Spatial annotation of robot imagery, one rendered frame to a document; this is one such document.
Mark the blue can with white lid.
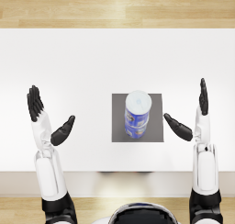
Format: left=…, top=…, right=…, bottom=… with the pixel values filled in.
left=124, top=90, right=153, bottom=130

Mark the dark grey square mat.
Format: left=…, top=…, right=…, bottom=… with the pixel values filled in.
left=111, top=93, right=164, bottom=143

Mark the dark round robot body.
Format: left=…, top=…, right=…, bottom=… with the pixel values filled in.
left=91, top=201, right=182, bottom=224

